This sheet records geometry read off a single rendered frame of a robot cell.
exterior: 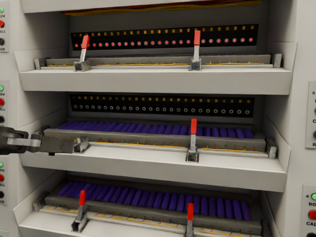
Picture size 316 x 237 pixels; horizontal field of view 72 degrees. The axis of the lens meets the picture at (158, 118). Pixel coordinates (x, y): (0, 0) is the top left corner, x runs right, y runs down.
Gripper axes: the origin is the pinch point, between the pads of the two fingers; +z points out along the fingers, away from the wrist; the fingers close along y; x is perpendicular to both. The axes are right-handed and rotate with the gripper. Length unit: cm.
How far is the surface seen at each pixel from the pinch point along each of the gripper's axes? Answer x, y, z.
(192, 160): -1.0, 26.7, 7.6
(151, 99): 15.2, 13.7, 19.5
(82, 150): -0.7, 1.0, 7.7
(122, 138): 3.2, 8.9, 12.4
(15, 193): -12.5, -16.5, 9.2
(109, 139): 2.5, 5.3, 12.7
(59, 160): -3.5, -4.8, 7.8
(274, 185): -4.4, 42.8, 8.4
